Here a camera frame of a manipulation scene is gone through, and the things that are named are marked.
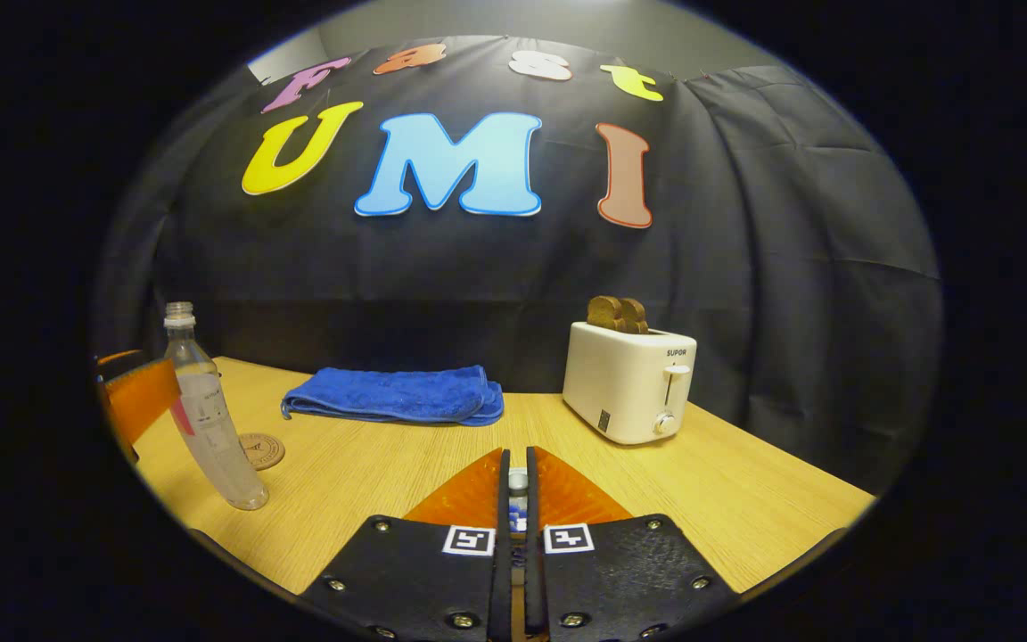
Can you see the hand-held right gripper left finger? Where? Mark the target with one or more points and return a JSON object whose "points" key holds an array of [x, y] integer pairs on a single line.
{"points": [[504, 508]]}

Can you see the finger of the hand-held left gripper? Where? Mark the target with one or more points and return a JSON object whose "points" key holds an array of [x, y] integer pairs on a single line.
{"points": [[112, 358], [143, 397]]}

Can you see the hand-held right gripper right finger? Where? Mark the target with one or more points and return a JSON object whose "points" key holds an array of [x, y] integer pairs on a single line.
{"points": [[533, 508]]}

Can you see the clear plastic water bottle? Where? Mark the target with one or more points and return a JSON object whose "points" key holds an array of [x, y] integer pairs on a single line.
{"points": [[219, 446]]}

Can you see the round brown coaster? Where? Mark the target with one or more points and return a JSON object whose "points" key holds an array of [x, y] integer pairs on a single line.
{"points": [[264, 450]]}

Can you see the white toaster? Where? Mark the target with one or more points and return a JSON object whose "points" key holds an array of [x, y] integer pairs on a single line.
{"points": [[620, 383]]}

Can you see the folded blue towel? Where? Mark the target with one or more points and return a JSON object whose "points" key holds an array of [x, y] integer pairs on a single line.
{"points": [[389, 392]]}

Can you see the brown bread slice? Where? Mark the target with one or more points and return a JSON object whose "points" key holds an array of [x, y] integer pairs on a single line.
{"points": [[636, 316], [604, 312]]}

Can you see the black backdrop cloth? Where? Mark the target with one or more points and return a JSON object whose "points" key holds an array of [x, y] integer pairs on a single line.
{"points": [[745, 267]]}

